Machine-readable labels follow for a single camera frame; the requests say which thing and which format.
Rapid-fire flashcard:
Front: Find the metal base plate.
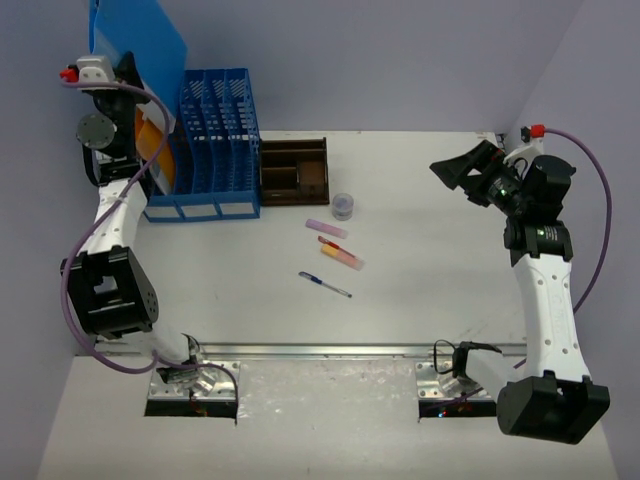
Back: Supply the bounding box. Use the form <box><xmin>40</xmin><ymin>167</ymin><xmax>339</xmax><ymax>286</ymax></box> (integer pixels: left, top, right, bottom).
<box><xmin>147</xmin><ymin>361</ymin><xmax>241</xmax><ymax>402</ymax></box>
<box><xmin>414</xmin><ymin>360</ymin><xmax>493</xmax><ymax>401</ymax></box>

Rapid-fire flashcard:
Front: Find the small clear round container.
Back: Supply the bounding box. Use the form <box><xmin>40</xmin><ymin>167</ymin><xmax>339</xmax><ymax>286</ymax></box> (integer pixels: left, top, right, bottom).
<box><xmin>331</xmin><ymin>193</ymin><xmax>354</xmax><ymax>221</ymax></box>

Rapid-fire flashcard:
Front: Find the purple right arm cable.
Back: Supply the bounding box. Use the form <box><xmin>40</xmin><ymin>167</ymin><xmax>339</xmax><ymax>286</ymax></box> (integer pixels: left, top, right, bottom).
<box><xmin>543</xmin><ymin>127</ymin><xmax>613</xmax><ymax>314</ymax></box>

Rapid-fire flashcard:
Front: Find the orange binder folder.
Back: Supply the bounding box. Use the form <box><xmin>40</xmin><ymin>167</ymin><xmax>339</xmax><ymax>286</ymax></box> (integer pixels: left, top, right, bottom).
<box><xmin>133</xmin><ymin>107</ymin><xmax>177</xmax><ymax>194</ymax></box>

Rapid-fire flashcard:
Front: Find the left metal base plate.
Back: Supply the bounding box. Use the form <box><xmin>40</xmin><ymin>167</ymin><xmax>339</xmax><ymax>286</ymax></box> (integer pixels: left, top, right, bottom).
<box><xmin>147</xmin><ymin>361</ymin><xmax>241</xmax><ymax>402</ymax></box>

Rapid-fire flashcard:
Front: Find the blue ballpoint pen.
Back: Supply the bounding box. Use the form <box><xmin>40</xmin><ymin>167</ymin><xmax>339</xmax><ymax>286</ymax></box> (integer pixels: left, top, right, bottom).
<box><xmin>298</xmin><ymin>271</ymin><xmax>353</xmax><ymax>298</ymax></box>

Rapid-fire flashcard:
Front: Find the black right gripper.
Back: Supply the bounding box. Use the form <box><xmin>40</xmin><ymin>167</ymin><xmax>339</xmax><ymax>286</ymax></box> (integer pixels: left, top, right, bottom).
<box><xmin>431</xmin><ymin>144</ymin><xmax>528</xmax><ymax>221</ymax></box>

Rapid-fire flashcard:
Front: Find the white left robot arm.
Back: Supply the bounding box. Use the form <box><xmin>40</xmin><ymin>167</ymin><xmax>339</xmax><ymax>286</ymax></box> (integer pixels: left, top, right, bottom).
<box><xmin>60</xmin><ymin>51</ymin><xmax>208</xmax><ymax>393</ymax></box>

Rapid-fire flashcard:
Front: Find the blue plastic file rack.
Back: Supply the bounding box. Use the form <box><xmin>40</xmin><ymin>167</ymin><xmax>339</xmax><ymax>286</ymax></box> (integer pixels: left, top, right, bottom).
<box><xmin>144</xmin><ymin>68</ymin><xmax>261</xmax><ymax>223</ymax></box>

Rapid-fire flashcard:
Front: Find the pink eraser stick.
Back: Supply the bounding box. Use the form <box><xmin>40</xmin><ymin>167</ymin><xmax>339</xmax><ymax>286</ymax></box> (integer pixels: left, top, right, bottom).
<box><xmin>305</xmin><ymin>219</ymin><xmax>348</xmax><ymax>239</ymax></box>

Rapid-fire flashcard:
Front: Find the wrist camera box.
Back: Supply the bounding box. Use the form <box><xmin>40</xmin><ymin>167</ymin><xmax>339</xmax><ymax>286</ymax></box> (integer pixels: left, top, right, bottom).
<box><xmin>504</xmin><ymin>124</ymin><xmax>546</xmax><ymax>175</ymax></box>
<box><xmin>59</xmin><ymin>55</ymin><xmax>117</xmax><ymax>90</ymax></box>

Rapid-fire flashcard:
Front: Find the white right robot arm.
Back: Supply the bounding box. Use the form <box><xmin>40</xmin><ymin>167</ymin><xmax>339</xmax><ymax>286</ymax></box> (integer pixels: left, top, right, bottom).
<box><xmin>430</xmin><ymin>141</ymin><xmax>610</xmax><ymax>445</ymax></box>

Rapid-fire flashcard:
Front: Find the dark brown wooden organizer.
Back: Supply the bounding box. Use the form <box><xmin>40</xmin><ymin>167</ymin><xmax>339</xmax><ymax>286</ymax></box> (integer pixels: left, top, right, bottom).
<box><xmin>260</xmin><ymin>137</ymin><xmax>330</xmax><ymax>207</ymax></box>

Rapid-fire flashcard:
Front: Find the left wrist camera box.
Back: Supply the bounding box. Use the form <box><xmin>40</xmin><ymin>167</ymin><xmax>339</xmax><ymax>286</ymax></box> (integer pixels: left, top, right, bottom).
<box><xmin>59</xmin><ymin>55</ymin><xmax>117</xmax><ymax>90</ymax></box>

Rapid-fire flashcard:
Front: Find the metal rail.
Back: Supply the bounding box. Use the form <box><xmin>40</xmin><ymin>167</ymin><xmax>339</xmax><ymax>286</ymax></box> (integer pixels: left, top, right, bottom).
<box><xmin>94</xmin><ymin>341</ymin><xmax>529</xmax><ymax>359</ymax></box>

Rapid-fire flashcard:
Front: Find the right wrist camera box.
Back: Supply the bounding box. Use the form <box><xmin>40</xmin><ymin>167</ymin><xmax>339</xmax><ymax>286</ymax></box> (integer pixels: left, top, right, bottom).
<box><xmin>504</xmin><ymin>124</ymin><xmax>546</xmax><ymax>175</ymax></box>

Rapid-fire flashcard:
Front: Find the blue folder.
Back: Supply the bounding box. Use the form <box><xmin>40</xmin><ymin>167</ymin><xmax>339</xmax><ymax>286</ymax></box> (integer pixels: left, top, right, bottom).
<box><xmin>88</xmin><ymin>0</ymin><xmax>187</xmax><ymax>130</ymax></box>

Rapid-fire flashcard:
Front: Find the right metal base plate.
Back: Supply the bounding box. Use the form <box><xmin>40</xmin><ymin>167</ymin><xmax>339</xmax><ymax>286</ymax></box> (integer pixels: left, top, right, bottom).
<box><xmin>414</xmin><ymin>360</ymin><xmax>493</xmax><ymax>401</ymax></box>

